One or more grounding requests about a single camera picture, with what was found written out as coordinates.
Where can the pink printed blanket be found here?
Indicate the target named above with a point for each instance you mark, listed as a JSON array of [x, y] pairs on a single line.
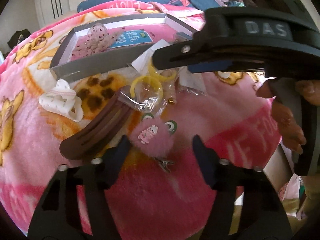
[[50, 142]]

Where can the person's right hand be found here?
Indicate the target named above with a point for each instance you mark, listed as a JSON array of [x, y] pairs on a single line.
[[285, 122]]

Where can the grey cardboard box tray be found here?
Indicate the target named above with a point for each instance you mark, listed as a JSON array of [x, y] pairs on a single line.
[[87, 67]]

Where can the brown long hair clip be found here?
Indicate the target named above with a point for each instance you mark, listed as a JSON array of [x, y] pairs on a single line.
[[100, 125]]

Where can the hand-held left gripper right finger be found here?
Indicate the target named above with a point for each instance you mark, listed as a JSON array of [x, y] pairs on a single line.
[[200, 153]]

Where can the white door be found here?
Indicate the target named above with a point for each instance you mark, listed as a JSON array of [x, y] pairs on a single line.
[[65, 2]]

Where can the pink fluffy hair clip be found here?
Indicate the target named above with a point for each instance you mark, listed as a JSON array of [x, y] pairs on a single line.
[[155, 140]]

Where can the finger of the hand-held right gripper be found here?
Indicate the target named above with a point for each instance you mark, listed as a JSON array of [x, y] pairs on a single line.
[[215, 68], [175, 56]]

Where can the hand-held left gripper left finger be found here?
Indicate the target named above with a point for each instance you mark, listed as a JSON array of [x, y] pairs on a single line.
[[119, 153]]

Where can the white hair claw clip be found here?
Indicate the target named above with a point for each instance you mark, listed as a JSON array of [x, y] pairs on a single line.
[[57, 102]]

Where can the sheer dotted hair bow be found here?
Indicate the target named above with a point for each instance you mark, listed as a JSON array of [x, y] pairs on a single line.
[[97, 37]]

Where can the clear plastic packet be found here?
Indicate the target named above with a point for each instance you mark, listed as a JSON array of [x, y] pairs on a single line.
[[145, 105]]

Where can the white plastic bag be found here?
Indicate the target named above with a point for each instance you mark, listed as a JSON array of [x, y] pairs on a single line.
[[292, 190]]

